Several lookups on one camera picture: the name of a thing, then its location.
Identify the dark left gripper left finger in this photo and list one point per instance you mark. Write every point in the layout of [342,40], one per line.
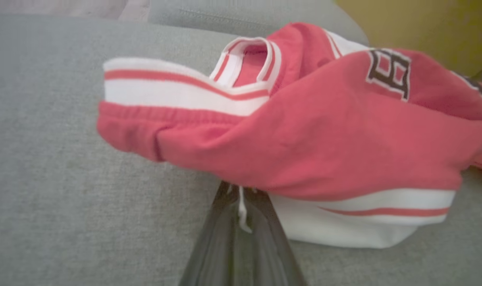
[217,246]

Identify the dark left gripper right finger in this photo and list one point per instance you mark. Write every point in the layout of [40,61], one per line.
[268,254]

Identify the red white lettered jersey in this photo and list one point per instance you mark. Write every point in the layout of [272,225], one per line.
[324,131]

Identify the grey sofa seat cushion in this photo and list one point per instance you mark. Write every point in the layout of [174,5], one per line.
[66,159]

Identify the grey sofa back cushion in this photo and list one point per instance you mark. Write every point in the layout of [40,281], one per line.
[233,18]

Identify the yellow cushion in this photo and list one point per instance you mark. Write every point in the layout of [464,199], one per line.
[423,28]

